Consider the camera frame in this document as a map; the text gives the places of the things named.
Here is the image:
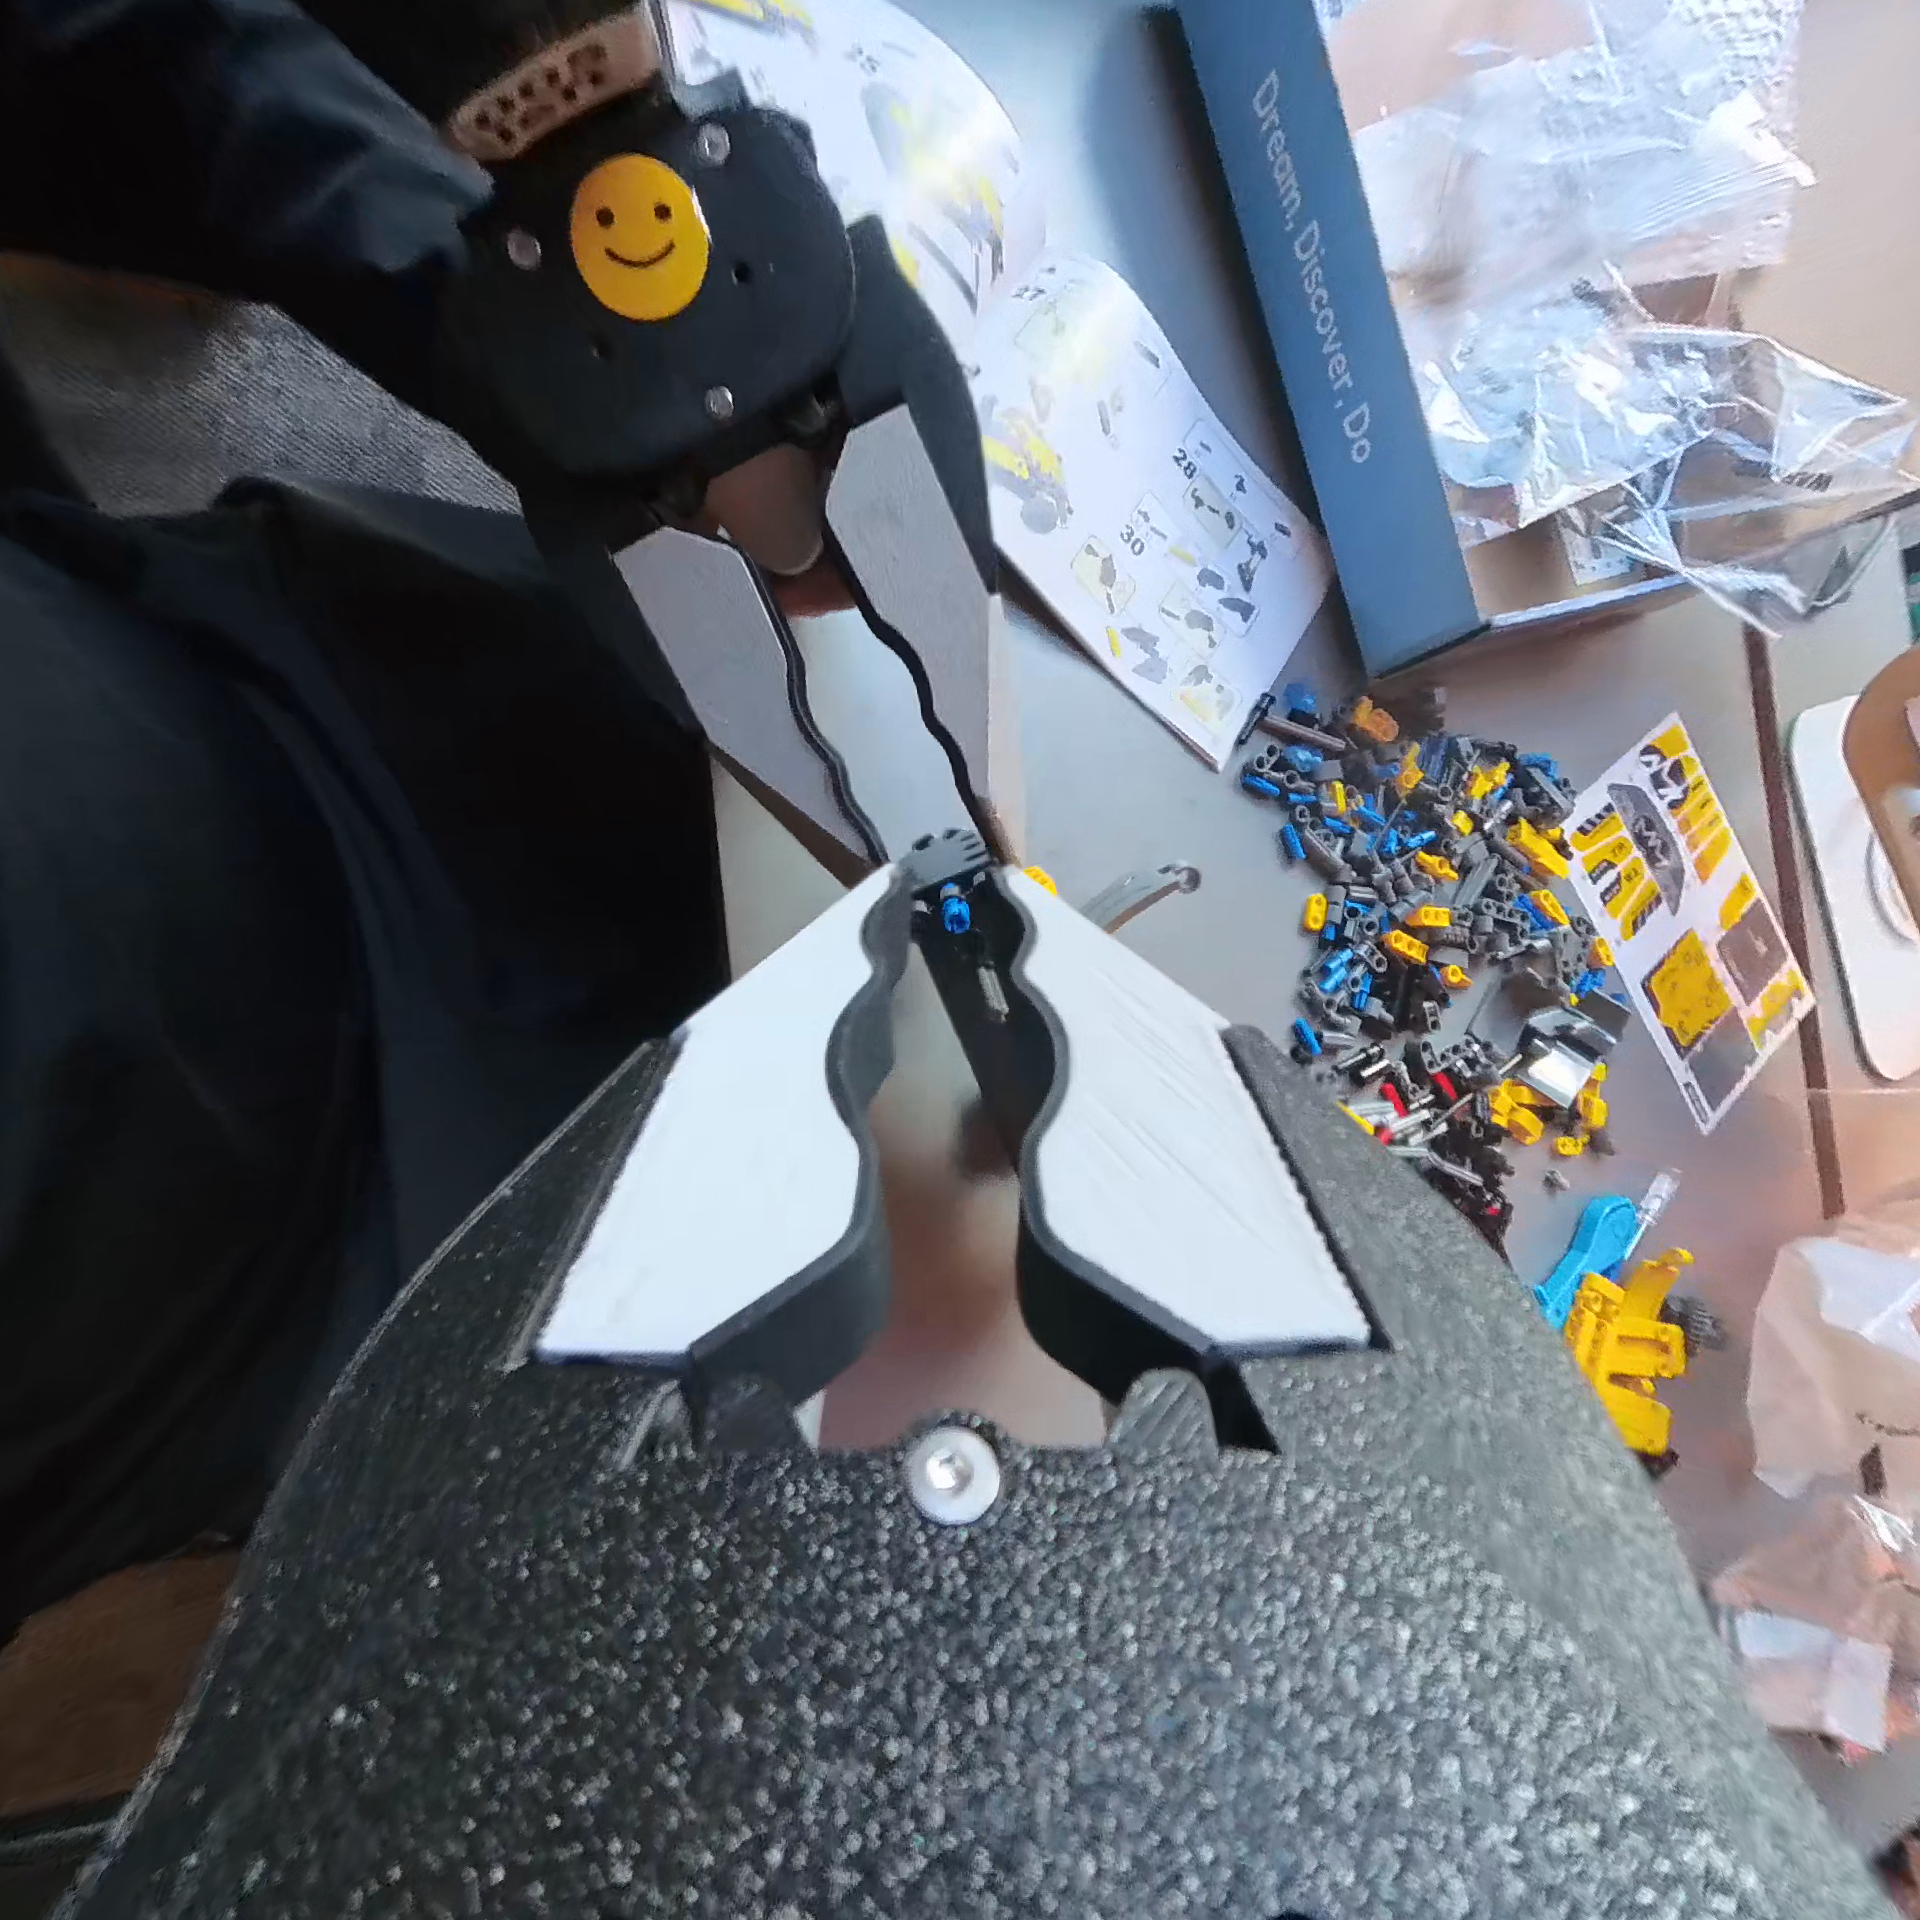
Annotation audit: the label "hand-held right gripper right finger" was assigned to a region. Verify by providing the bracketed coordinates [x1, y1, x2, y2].
[999, 871, 1379, 1368]

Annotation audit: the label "light blue curved brick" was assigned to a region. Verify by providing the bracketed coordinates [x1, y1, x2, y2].
[1535, 1179, 1683, 1328]

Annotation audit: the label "clear bags of brick parts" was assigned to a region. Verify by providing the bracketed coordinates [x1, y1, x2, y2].
[1336, 0, 1920, 617]

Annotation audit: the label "building instruction booklet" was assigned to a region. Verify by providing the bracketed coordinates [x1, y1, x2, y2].
[668, 0, 1340, 773]

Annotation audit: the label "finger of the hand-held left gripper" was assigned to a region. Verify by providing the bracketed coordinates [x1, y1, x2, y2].
[616, 529, 903, 880]
[826, 400, 1019, 874]

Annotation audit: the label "pile of loose toy bricks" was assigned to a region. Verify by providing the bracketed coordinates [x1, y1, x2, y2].
[1236, 680, 1738, 1479]

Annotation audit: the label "yellow toy brick vehicle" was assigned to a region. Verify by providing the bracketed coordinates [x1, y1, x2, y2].
[897, 834, 1210, 1186]

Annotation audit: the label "blue toy box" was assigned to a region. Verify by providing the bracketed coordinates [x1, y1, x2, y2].
[1170, 0, 1920, 684]

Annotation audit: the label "grey desk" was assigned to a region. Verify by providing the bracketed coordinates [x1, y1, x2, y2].
[616, 0, 1920, 1834]

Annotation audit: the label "yellow sticker sheet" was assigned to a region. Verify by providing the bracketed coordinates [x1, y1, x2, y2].
[1555, 711, 1820, 1138]

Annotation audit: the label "person's legs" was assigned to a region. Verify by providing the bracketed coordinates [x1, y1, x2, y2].
[0, 362, 737, 1636]

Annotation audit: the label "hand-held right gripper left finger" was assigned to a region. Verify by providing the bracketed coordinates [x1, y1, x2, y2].
[528, 871, 918, 1384]

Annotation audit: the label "person's left forearm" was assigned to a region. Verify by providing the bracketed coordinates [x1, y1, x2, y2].
[0, 0, 483, 362]

